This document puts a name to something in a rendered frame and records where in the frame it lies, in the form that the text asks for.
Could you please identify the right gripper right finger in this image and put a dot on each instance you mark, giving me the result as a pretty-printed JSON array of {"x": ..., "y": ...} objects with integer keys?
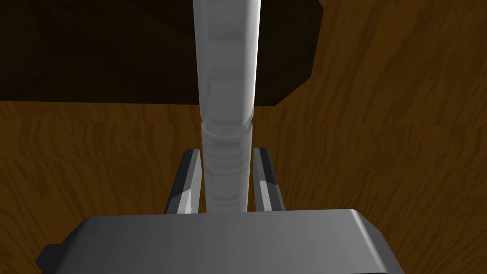
[{"x": 267, "y": 182}]

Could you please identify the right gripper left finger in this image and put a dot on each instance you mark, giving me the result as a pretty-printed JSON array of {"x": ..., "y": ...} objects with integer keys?
[{"x": 187, "y": 182}]

